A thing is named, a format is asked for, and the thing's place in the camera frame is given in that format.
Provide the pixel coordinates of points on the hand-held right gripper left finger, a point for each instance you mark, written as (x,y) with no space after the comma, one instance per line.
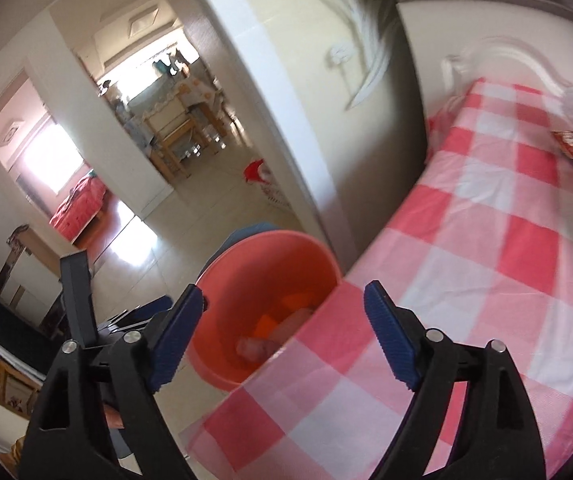
(176,342)

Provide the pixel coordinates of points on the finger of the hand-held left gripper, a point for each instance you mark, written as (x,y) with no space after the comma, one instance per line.
(139,310)
(76,300)

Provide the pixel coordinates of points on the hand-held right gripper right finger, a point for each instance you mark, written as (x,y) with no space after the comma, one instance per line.
(391,345)

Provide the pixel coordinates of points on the white tissue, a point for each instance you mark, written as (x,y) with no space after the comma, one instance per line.
(255,348)

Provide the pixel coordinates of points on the orange wrapper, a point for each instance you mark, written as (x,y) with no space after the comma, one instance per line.
(299,302)
(267,325)

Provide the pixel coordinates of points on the pink plastic bucket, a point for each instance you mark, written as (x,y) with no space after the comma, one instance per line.
(266,270)

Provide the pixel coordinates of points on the red snack wrapper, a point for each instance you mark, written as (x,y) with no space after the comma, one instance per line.
(569,144)

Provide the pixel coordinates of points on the wooden side cabinet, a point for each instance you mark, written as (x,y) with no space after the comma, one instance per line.
(21,280)

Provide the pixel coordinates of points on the bed with red blanket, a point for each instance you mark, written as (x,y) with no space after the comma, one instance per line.
(79,207)

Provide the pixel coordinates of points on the blue plastic stool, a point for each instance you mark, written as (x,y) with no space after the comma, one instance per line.
(244,240)

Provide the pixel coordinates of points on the red white checkered tablecloth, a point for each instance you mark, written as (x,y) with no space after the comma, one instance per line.
(466,240)

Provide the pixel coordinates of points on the wooden chair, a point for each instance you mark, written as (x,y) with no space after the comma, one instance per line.
(169,135)

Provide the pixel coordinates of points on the white laundry basket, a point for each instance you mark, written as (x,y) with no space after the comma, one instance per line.
(276,195)

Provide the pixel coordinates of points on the table with patterned cloth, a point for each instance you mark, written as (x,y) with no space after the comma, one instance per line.
(201,97)

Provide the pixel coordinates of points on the hanging clothes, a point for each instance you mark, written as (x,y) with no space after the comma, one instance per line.
(169,65)

